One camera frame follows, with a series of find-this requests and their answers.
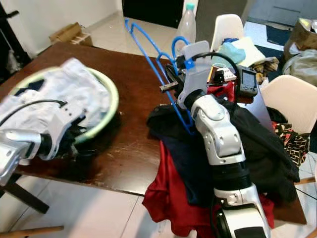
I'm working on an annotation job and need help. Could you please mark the black jacket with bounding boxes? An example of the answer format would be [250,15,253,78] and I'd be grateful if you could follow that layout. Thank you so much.
[146,97,300,204]

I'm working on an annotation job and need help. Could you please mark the clear plastic bottle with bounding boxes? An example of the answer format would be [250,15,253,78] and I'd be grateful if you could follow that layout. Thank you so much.
[176,2,199,48]

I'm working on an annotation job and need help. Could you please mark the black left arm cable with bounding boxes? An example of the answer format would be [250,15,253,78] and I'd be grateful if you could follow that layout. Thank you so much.
[0,99,67,127]

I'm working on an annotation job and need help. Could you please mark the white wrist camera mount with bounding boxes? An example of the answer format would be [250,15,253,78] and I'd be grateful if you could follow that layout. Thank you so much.
[177,41,214,109]
[45,102,97,162]

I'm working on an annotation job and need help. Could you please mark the light blue denim jeans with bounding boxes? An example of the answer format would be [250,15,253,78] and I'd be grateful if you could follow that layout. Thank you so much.
[0,58,112,144]

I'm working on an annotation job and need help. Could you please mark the blue plastic hanger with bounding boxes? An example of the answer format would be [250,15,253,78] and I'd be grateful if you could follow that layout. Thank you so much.
[123,18,201,136]

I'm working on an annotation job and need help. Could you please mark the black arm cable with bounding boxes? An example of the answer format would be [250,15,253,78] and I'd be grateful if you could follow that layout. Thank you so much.
[193,51,241,92]
[0,99,67,127]

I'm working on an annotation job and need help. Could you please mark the brown cardboard box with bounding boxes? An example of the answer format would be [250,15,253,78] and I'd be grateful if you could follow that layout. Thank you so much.
[50,22,96,46]

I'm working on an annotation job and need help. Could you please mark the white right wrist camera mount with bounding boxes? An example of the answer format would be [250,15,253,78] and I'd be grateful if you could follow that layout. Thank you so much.
[177,41,214,109]

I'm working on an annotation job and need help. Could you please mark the green round basin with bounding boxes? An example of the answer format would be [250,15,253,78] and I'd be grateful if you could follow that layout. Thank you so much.
[12,66,119,145]

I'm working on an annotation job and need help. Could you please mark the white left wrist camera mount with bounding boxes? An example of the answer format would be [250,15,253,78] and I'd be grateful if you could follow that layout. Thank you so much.
[45,102,97,162]

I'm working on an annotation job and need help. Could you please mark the black handheld device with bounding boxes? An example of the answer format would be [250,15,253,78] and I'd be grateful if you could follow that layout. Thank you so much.
[238,67,260,97]

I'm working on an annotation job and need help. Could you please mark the white plastic chair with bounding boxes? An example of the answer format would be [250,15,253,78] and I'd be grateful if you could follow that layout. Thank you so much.
[211,14,246,50]

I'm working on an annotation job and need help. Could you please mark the cream plastic chair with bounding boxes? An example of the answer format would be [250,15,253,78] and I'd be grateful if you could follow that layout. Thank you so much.
[260,74,317,135]

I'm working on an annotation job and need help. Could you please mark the red garment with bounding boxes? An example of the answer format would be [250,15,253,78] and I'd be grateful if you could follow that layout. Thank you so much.
[143,82,275,238]

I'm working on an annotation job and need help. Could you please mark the grey green bag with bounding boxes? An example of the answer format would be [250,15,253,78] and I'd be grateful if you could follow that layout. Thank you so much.
[282,49,317,82]

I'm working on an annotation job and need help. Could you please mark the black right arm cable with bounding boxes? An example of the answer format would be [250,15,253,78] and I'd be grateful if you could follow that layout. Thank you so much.
[193,51,241,92]

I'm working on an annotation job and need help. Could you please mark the pale folded cloth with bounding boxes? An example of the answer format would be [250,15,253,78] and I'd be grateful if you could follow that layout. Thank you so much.
[211,37,267,70]

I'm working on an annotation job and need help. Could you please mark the black orange patterned cloth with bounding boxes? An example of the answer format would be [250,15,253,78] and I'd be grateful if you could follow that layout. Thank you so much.
[272,121,310,167]

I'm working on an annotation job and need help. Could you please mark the navy blue garment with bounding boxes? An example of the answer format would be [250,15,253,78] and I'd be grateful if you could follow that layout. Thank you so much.
[161,134,218,209]

